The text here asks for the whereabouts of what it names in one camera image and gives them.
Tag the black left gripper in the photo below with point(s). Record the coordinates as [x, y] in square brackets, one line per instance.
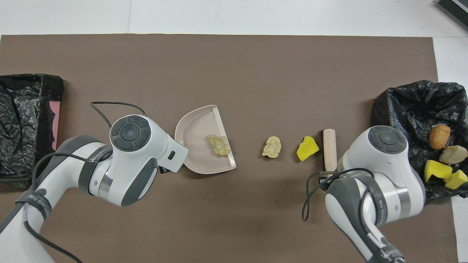
[163, 170]

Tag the beige brush with black bristles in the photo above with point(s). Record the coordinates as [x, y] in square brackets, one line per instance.
[329, 146]

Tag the rounded yellow sponge chunk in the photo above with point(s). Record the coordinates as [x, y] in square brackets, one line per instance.
[306, 149]

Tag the beige plastic dustpan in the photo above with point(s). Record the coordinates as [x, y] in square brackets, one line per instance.
[197, 146]

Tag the beige rounded foam chunk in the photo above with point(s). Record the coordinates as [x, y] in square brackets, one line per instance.
[272, 147]

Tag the beige jagged foam chunk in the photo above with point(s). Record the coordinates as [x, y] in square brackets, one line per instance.
[219, 145]

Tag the notched yellow sponge piece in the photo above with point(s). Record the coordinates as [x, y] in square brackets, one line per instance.
[436, 168]

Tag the orange-brown sponge chunk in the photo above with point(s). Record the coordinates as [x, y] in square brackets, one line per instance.
[439, 137]

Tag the beige angular foam chunk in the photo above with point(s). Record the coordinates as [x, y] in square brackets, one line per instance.
[453, 154]

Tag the small yellow sponge piece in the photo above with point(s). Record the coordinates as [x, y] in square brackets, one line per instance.
[456, 179]

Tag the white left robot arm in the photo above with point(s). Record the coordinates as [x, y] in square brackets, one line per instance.
[139, 157]

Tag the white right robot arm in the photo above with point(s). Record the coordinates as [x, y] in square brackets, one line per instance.
[384, 164]

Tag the black bag lined bin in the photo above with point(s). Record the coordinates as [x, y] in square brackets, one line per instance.
[409, 109]

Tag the pink bin with black bag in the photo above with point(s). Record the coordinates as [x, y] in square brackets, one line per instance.
[22, 109]

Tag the brown table mat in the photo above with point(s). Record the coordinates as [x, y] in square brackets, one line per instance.
[234, 65]

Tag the dark grey ribbed device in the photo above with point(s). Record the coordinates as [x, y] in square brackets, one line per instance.
[455, 11]

